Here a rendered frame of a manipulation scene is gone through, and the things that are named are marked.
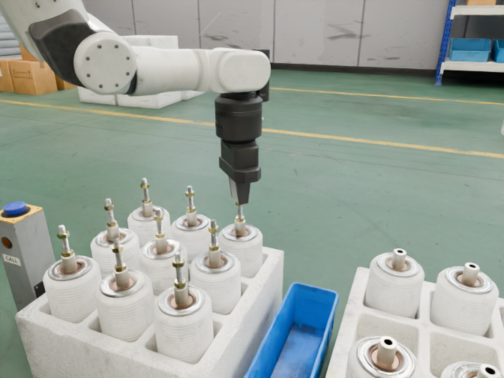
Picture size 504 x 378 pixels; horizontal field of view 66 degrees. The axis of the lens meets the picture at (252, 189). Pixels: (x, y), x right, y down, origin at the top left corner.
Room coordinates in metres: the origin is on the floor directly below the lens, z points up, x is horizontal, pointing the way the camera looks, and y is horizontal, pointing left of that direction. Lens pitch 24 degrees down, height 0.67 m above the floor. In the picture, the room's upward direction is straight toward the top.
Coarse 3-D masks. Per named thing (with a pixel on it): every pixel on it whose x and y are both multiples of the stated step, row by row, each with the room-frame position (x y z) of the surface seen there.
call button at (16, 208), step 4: (8, 204) 0.70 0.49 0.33; (12, 204) 0.70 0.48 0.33; (16, 204) 0.70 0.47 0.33; (20, 204) 0.70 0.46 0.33; (24, 204) 0.70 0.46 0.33; (4, 208) 0.68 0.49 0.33; (8, 208) 0.68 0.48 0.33; (12, 208) 0.68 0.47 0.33; (16, 208) 0.69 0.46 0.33; (20, 208) 0.69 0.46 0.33; (24, 208) 0.70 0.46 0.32; (8, 212) 0.68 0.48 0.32; (12, 212) 0.68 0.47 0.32; (16, 212) 0.69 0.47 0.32; (20, 212) 0.69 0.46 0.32
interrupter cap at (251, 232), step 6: (228, 228) 0.74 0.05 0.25; (234, 228) 0.74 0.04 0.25; (246, 228) 0.74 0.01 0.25; (252, 228) 0.74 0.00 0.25; (228, 234) 0.71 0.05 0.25; (234, 234) 0.72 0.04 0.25; (246, 234) 0.72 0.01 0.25; (252, 234) 0.72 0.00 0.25; (234, 240) 0.69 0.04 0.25; (240, 240) 0.69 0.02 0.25; (246, 240) 0.69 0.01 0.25
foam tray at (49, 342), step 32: (256, 288) 0.63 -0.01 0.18; (32, 320) 0.54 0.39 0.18; (64, 320) 0.54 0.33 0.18; (96, 320) 0.55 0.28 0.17; (224, 320) 0.54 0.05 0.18; (256, 320) 0.61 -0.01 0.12; (32, 352) 0.54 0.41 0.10; (64, 352) 0.51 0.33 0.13; (96, 352) 0.48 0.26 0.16; (128, 352) 0.47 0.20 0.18; (224, 352) 0.47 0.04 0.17
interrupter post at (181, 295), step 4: (176, 288) 0.50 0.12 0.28; (180, 288) 0.50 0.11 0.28; (184, 288) 0.50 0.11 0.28; (176, 292) 0.50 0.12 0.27; (180, 292) 0.50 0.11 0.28; (184, 292) 0.50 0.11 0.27; (176, 296) 0.50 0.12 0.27; (180, 296) 0.50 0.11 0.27; (184, 296) 0.50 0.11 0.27; (176, 300) 0.50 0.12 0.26; (180, 300) 0.50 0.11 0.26; (184, 300) 0.50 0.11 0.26; (188, 300) 0.51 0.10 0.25; (180, 304) 0.50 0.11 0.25
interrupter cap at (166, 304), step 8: (192, 288) 0.54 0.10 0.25; (160, 296) 0.51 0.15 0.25; (168, 296) 0.51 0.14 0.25; (192, 296) 0.52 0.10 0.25; (200, 296) 0.51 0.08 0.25; (160, 304) 0.49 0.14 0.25; (168, 304) 0.49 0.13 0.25; (176, 304) 0.50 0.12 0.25; (184, 304) 0.50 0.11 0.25; (192, 304) 0.49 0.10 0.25; (200, 304) 0.49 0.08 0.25; (168, 312) 0.47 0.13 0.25; (176, 312) 0.48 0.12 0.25; (184, 312) 0.48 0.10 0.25; (192, 312) 0.48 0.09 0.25
